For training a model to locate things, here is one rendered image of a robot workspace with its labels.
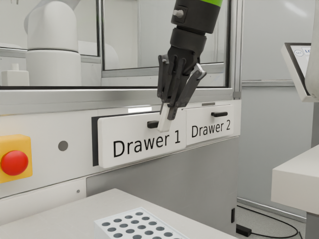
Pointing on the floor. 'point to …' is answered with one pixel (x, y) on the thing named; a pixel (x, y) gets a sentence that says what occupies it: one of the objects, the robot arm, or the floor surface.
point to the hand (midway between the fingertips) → (166, 117)
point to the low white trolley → (84, 207)
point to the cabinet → (153, 186)
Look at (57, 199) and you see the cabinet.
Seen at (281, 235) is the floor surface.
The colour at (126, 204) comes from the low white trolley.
